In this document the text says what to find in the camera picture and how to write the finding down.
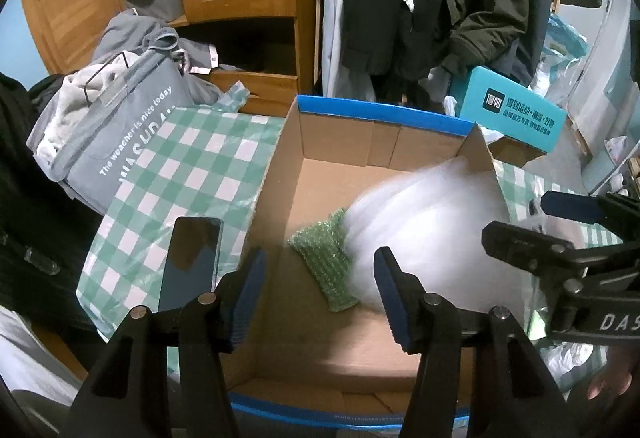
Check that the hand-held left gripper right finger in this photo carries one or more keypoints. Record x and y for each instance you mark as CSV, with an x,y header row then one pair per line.
x,y
392,293

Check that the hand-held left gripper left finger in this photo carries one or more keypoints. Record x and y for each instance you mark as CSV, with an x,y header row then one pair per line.
x,y
247,293

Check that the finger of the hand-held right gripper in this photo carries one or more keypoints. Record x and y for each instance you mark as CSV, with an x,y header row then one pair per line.
x,y
570,207
520,243

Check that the white fluffy stuffing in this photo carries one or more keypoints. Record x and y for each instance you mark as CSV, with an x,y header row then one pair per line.
x,y
430,218

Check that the cardboard box with blue outside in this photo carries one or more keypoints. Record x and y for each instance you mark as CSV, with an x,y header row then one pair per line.
x,y
320,188

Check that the person's right hand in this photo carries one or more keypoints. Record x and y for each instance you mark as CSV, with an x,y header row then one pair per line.
x,y
607,382

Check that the clear plastic bag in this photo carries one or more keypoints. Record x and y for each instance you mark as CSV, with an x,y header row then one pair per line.
x,y
565,358

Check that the black smartphone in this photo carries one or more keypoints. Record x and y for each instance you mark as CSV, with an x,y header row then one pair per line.
x,y
190,258

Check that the green scrubbing sponge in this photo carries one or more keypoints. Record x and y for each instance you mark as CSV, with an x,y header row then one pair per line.
x,y
320,253

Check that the teal printed box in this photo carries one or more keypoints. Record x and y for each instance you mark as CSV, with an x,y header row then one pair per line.
x,y
510,107

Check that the green checked tablecloth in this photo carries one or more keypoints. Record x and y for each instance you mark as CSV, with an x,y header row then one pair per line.
x,y
190,167

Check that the white plastic bag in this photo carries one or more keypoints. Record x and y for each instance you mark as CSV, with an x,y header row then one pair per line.
x,y
450,105

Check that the teal plastic bag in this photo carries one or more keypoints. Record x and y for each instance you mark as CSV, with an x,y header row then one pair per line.
x,y
565,35

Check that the grey printed laundry bag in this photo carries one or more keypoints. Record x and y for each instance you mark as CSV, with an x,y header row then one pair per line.
x,y
130,117

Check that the grey bedding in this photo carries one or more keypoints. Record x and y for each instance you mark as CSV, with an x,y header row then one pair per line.
x,y
25,358

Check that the black garment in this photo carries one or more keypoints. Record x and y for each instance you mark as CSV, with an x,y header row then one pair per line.
x,y
30,193

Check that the beige fleece garment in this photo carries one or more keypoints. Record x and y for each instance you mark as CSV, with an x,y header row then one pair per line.
x,y
85,82

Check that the white hanging garment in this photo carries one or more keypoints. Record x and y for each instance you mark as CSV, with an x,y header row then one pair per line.
x,y
332,17

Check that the grey hoodie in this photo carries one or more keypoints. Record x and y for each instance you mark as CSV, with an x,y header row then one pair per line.
x,y
130,30

